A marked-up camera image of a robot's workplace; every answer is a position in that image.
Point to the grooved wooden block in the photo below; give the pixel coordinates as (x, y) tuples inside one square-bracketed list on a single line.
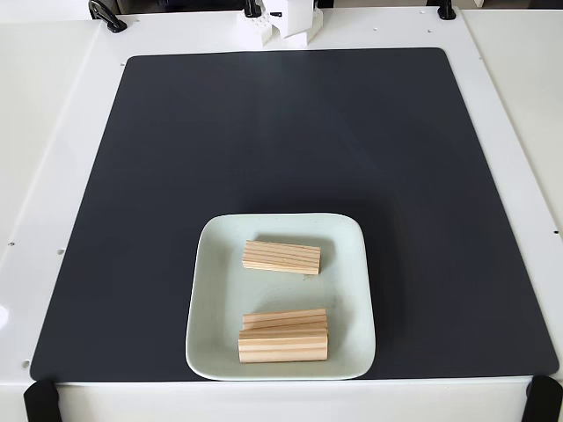
[(281, 257), (281, 347), (286, 320)]

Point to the pale green square plate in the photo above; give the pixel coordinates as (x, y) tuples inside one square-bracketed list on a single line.
[(220, 299)]

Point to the black rubber mat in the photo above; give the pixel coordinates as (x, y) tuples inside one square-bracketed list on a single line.
[(132, 176)]

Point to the black table clamp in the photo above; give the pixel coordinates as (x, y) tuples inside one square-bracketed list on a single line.
[(446, 9), (107, 16), (252, 8)]

